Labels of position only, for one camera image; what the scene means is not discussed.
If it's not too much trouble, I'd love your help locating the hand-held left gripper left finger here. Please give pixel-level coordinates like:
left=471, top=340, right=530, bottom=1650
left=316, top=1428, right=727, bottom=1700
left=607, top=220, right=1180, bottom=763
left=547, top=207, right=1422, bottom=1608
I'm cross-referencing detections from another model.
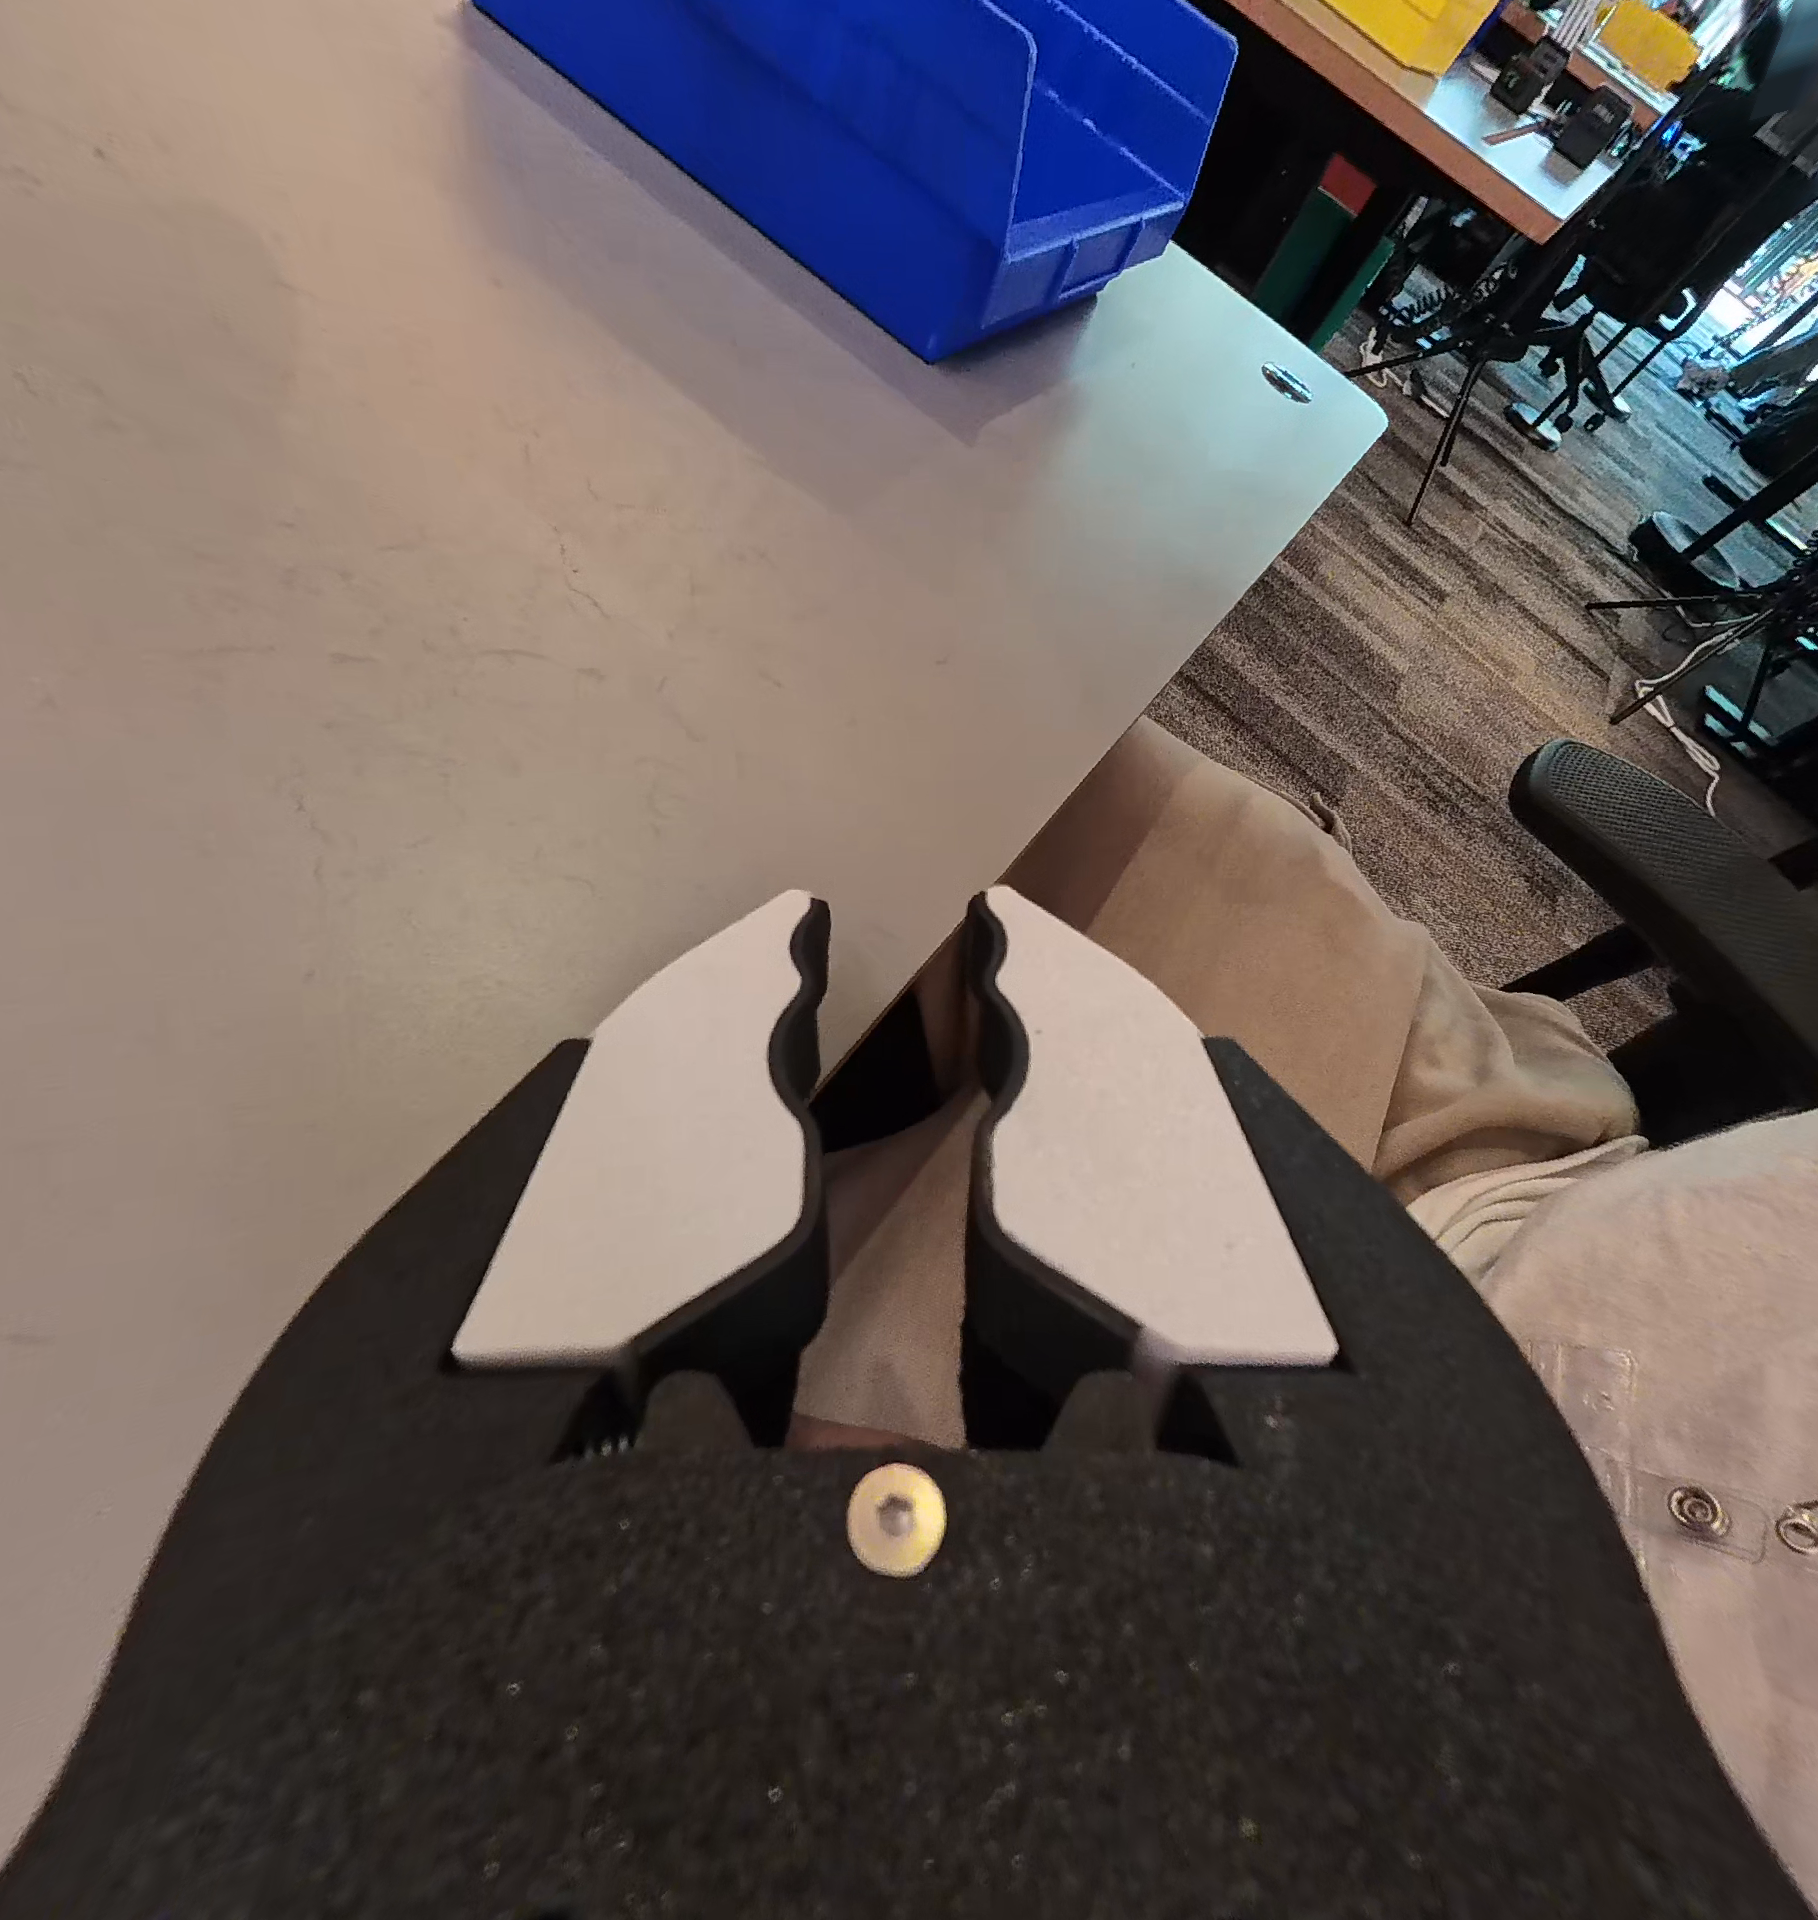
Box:
left=447, top=886, right=835, bottom=1453

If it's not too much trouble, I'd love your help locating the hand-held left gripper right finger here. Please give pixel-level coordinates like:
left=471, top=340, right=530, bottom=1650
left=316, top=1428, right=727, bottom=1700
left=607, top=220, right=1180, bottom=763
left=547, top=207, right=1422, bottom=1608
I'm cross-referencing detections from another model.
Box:
left=962, top=881, right=1339, bottom=1458

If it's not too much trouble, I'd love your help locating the blue plastic bin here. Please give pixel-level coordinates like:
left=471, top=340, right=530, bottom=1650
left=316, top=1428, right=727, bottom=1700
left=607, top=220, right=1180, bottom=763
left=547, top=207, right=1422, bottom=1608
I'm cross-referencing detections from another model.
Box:
left=472, top=0, right=1242, bottom=365

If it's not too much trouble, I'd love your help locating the person's white shirt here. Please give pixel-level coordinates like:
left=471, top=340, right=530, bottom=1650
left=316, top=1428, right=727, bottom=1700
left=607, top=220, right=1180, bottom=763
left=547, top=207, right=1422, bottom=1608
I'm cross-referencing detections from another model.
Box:
left=1479, top=1102, right=1818, bottom=1920

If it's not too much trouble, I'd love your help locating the black office chair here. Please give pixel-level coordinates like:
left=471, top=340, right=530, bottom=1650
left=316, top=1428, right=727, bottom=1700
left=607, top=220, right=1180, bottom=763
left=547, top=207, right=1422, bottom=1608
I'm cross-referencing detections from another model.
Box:
left=1508, top=737, right=1818, bottom=1116

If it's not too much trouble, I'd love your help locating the yellow plastic bin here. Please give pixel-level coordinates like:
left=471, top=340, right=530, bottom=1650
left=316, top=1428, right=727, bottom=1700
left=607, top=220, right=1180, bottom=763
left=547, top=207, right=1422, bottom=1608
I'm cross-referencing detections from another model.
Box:
left=1595, top=0, right=1703, bottom=84
left=1326, top=0, right=1494, bottom=73

